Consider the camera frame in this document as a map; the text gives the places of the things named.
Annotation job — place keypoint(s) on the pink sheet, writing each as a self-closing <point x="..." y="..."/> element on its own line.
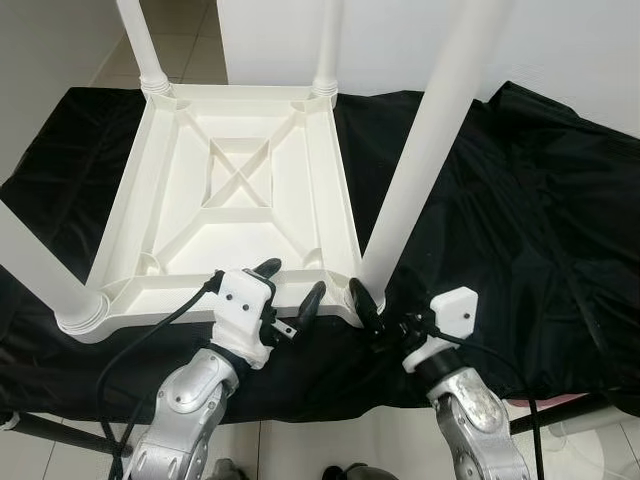
<point x="550" y="400"/>

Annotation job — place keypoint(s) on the white plastic table top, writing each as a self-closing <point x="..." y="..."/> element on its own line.
<point x="150" y="200"/>

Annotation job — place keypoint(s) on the black metal stand leg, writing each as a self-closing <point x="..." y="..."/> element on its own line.
<point x="560" y="415"/>
<point x="60" y="432"/>

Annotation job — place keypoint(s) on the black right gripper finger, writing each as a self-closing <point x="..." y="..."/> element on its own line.
<point x="366" y="305"/>

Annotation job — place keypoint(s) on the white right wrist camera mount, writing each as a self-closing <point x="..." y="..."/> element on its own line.
<point x="455" y="308"/>

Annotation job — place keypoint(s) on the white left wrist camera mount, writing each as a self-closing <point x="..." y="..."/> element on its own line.
<point x="240" y="300"/>

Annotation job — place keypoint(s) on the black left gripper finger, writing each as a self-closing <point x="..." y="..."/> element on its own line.
<point x="268" y="269"/>
<point x="311" y="305"/>

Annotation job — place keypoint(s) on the black cloth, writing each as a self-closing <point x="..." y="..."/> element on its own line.
<point x="560" y="200"/>

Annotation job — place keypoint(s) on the white round lamp base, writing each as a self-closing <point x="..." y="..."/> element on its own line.
<point x="610" y="455"/>

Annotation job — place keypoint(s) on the grey robot right leg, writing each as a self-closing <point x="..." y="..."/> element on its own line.
<point x="346" y="473"/>

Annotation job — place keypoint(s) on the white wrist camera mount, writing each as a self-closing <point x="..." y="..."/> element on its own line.
<point x="240" y="300"/>
<point x="455" y="308"/>

